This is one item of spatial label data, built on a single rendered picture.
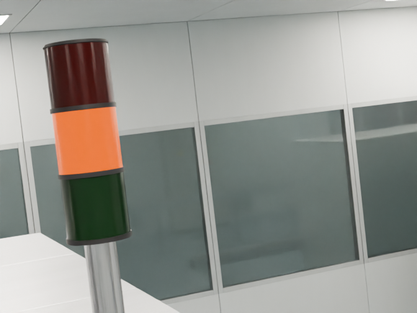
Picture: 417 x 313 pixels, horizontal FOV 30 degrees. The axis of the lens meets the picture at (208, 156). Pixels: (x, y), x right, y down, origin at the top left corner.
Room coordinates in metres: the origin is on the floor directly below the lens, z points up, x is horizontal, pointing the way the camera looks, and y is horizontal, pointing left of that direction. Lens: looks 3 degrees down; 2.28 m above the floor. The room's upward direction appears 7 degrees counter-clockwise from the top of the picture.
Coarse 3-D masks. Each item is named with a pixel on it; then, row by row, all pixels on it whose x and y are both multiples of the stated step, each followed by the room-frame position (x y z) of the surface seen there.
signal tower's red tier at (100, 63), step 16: (48, 48) 0.58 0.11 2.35; (64, 48) 0.58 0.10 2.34; (80, 48) 0.58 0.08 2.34; (96, 48) 0.58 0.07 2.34; (48, 64) 0.58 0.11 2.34; (64, 64) 0.58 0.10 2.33; (80, 64) 0.58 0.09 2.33; (96, 64) 0.58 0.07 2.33; (48, 80) 0.59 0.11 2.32; (64, 80) 0.58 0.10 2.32; (80, 80) 0.57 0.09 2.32; (96, 80) 0.58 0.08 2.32; (64, 96) 0.58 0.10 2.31; (80, 96) 0.57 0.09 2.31; (96, 96) 0.58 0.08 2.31; (112, 96) 0.59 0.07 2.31
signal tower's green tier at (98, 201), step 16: (96, 176) 0.58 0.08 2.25; (112, 176) 0.58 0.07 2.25; (64, 192) 0.59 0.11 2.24; (80, 192) 0.58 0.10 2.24; (96, 192) 0.58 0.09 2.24; (112, 192) 0.58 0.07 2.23; (64, 208) 0.59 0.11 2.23; (80, 208) 0.58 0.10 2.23; (96, 208) 0.57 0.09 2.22; (112, 208) 0.58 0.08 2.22; (80, 224) 0.58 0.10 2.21; (96, 224) 0.57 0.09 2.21; (112, 224) 0.58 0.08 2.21; (128, 224) 0.60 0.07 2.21; (80, 240) 0.58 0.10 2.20
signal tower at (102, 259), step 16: (64, 176) 0.58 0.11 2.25; (80, 176) 0.57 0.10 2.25; (96, 240) 0.57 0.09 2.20; (112, 240) 0.58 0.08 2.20; (96, 256) 0.59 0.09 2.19; (112, 256) 0.59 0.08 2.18; (96, 272) 0.59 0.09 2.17; (112, 272) 0.59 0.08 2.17; (96, 288) 0.59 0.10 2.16; (112, 288) 0.59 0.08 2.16; (96, 304) 0.59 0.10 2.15; (112, 304) 0.59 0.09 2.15
